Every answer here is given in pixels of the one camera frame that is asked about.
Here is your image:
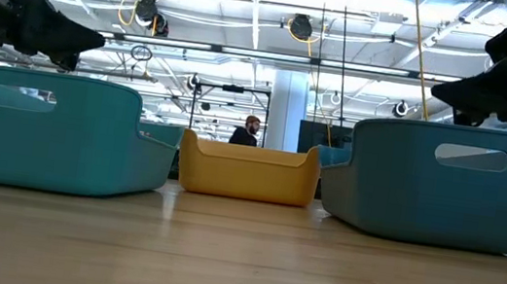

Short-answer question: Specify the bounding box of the teal plastic bin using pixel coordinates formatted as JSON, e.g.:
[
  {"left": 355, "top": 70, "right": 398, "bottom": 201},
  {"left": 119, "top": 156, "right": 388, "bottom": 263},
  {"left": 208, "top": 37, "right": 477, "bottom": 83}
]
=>
[{"left": 0, "top": 64, "right": 192, "bottom": 209}]

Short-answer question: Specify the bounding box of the slate blue plastic bin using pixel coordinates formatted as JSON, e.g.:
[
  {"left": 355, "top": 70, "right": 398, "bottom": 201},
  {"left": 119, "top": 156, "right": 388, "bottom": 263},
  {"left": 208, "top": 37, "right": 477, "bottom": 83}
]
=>
[{"left": 306, "top": 105, "right": 507, "bottom": 257}]

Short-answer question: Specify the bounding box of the white pillar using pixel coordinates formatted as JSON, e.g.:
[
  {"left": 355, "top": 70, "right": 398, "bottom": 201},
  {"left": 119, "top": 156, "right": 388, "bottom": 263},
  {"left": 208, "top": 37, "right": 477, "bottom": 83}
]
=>
[{"left": 264, "top": 68, "right": 312, "bottom": 154}]

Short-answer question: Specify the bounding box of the person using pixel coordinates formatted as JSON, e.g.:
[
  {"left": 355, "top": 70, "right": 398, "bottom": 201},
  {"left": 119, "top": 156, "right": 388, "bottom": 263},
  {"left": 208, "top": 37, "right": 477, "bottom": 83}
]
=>
[{"left": 227, "top": 112, "right": 264, "bottom": 149}]

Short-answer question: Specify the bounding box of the long ceiling light fixture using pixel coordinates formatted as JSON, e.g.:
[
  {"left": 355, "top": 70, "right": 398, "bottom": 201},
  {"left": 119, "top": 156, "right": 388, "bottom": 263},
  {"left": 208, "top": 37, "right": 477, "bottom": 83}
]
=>
[{"left": 97, "top": 27, "right": 463, "bottom": 88}]

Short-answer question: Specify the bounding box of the yellow plastic bin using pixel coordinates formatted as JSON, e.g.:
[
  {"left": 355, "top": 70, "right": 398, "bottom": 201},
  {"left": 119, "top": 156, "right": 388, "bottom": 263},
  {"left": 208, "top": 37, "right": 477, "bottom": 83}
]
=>
[{"left": 172, "top": 126, "right": 326, "bottom": 210}]

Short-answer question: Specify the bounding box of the long yellow cable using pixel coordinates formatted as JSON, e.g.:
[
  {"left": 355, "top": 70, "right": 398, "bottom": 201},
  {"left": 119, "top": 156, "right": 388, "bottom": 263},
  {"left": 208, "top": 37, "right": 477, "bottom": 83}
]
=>
[{"left": 396, "top": 0, "right": 446, "bottom": 123}]

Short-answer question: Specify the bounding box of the black ceiling cable reel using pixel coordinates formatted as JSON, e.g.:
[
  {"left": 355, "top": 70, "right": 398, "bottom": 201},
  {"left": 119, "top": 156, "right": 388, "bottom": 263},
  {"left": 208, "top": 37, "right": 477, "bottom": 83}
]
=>
[
  {"left": 130, "top": 0, "right": 174, "bottom": 39},
  {"left": 391, "top": 98, "right": 411, "bottom": 119},
  {"left": 288, "top": 12, "right": 316, "bottom": 43},
  {"left": 185, "top": 72, "right": 202, "bottom": 92}
]

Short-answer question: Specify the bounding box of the thin black hanging cable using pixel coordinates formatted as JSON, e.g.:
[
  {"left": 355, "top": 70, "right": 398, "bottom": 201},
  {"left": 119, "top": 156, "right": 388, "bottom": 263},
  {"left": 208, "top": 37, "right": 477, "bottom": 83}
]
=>
[{"left": 306, "top": 0, "right": 331, "bottom": 123}]

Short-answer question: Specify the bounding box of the black metal rig frame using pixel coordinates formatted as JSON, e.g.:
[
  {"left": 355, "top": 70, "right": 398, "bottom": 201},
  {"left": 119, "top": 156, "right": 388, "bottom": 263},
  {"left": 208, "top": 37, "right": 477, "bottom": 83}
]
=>
[{"left": 187, "top": 79, "right": 274, "bottom": 149}]

